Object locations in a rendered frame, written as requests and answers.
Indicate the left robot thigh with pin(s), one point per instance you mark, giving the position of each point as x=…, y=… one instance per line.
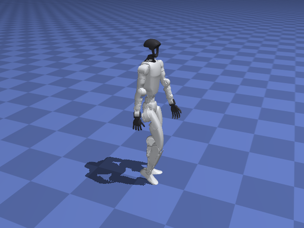
x=150, y=141

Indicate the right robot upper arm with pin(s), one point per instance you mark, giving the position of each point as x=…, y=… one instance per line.
x=143, y=70

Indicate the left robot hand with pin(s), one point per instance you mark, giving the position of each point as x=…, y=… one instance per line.
x=175, y=109

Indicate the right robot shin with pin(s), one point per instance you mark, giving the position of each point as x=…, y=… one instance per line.
x=154, y=157

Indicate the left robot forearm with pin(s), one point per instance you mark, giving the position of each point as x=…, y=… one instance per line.
x=168, y=93

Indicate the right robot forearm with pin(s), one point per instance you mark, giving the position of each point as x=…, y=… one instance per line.
x=138, y=103

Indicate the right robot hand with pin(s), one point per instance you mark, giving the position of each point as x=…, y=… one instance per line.
x=137, y=122

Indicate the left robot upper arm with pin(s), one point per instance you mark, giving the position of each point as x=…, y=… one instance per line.
x=164, y=81

